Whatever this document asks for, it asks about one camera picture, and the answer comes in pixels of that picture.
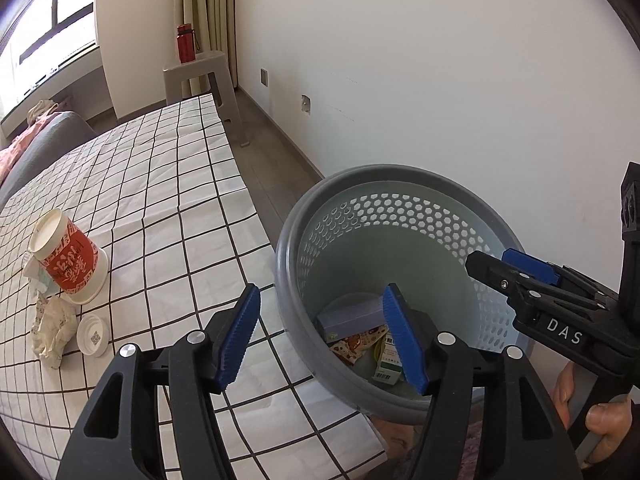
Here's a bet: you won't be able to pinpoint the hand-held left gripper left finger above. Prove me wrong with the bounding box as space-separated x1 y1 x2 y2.
55 284 262 480

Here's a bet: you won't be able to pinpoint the person's right hand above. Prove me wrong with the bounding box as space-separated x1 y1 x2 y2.
551 361 637 468

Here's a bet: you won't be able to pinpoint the grey perforated plastic basket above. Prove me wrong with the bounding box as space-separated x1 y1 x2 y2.
275 162 533 423

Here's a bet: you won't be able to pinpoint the dark window sill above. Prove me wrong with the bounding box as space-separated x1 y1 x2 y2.
0 57 108 133

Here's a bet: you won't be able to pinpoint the black checked white cloth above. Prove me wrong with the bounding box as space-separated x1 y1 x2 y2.
0 94 388 480

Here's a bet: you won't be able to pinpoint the pink cloth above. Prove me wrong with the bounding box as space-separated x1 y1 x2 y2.
372 410 431 480

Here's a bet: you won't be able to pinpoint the cream cloth bag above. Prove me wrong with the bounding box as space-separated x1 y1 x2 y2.
26 101 60 125

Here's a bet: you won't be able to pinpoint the red patterned snack packet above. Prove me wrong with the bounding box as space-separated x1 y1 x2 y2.
330 325 388 366

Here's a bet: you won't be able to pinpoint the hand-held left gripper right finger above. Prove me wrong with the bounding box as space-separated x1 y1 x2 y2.
382 284 583 480

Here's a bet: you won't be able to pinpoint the dark framed window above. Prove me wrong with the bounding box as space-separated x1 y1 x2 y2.
0 0 97 111

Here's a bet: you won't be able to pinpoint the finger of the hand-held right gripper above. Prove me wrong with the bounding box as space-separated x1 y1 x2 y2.
501 248 618 311
465 251 543 313

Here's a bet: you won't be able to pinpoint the white crumpled wrappers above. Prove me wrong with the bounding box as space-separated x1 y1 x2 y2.
21 254 58 297

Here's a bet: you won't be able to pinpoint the green white small box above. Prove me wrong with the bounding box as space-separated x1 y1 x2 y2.
372 332 406 386

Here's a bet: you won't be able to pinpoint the purple cartoon box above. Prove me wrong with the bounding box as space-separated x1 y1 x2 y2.
315 294 386 345

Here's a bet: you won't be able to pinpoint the crumpled white tissue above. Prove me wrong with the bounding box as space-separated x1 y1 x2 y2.
30 294 79 370

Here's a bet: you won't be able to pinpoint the grey plastic stool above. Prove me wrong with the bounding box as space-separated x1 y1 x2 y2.
162 51 249 148

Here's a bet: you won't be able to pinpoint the small white round lid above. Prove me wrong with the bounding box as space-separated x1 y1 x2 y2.
76 312 113 357

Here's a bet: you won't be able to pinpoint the pink blanket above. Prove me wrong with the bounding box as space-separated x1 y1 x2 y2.
0 132 33 178

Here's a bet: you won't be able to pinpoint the red paper cup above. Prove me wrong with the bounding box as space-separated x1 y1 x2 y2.
27 208 109 306

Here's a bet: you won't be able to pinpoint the red water bottle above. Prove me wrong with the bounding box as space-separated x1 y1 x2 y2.
175 23 196 64

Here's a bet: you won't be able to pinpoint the beige curtain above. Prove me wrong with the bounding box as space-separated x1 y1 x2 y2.
182 0 240 92

